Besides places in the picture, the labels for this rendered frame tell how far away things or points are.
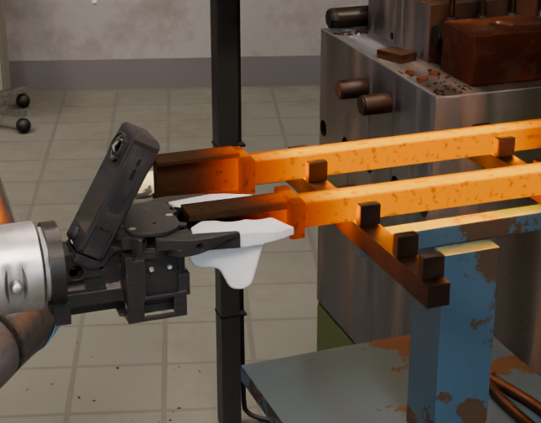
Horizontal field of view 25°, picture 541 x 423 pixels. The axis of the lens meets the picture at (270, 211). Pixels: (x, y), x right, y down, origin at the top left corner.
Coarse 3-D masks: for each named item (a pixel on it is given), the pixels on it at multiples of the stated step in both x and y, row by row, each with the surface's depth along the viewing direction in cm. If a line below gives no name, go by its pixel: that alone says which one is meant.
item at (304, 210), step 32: (288, 192) 109; (320, 192) 110; (352, 192) 110; (384, 192) 110; (416, 192) 111; (448, 192) 112; (480, 192) 113; (512, 192) 115; (192, 224) 106; (288, 224) 108; (320, 224) 109
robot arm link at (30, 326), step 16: (0, 192) 110; (0, 208) 110; (0, 224) 110; (0, 320) 108; (16, 320) 110; (32, 320) 112; (48, 320) 114; (16, 336) 109; (32, 336) 111; (48, 336) 115; (32, 352) 112
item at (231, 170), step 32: (480, 128) 128; (512, 128) 128; (160, 160) 115; (192, 160) 116; (224, 160) 117; (256, 160) 118; (288, 160) 119; (352, 160) 121; (384, 160) 123; (416, 160) 124; (160, 192) 116; (192, 192) 117; (224, 192) 118
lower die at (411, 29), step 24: (384, 0) 172; (408, 0) 164; (432, 0) 161; (456, 0) 161; (480, 0) 161; (504, 0) 162; (528, 0) 163; (384, 24) 173; (408, 24) 165; (432, 24) 160; (408, 48) 166; (432, 48) 161
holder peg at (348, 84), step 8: (344, 80) 165; (352, 80) 165; (360, 80) 166; (336, 88) 166; (344, 88) 164; (352, 88) 165; (360, 88) 165; (368, 88) 166; (336, 96) 166; (344, 96) 165; (352, 96) 165
